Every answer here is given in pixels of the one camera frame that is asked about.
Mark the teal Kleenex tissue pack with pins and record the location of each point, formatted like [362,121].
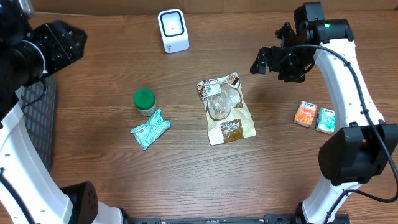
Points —
[326,121]

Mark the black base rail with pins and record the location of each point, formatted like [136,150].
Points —
[217,220]

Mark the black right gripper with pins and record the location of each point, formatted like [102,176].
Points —
[299,75]

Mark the grey plastic mesh basket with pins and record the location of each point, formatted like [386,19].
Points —
[39,117]

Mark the teal snack packet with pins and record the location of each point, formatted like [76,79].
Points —
[148,133]

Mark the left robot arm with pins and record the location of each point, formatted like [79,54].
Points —
[30,55]

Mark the white barcode scanner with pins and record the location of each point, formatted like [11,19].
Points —
[173,30]

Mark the orange snack packet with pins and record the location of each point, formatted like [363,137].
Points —
[305,114]

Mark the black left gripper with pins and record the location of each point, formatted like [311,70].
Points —
[59,37]

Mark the beige paper pouch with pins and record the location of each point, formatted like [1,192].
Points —
[228,117]

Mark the green capped bottle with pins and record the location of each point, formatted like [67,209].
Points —
[145,101]

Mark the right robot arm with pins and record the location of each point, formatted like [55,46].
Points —
[363,143]

